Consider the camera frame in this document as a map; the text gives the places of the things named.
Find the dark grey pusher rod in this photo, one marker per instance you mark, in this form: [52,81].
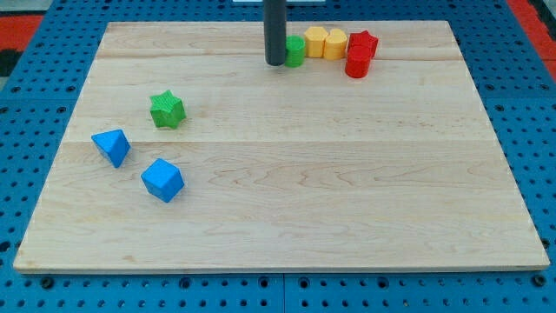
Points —
[274,25]

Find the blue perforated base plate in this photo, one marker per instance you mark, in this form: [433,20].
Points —
[511,77]

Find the green star block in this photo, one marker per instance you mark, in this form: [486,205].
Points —
[167,110]

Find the yellow hexagon block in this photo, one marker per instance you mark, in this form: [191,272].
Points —
[315,37]

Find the red star block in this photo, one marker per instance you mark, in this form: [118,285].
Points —
[364,39]

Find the yellow heart block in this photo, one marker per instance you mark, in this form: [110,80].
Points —
[335,45]

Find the blue cube block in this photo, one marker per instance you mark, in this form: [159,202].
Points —
[163,180]

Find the red cylinder block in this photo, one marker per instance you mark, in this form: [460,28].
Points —
[358,61]

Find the blue triangle block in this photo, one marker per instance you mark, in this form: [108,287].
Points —
[113,145]

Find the green cylinder block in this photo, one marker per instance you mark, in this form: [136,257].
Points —
[295,51]

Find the light wooden board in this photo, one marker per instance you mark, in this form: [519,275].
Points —
[285,170]

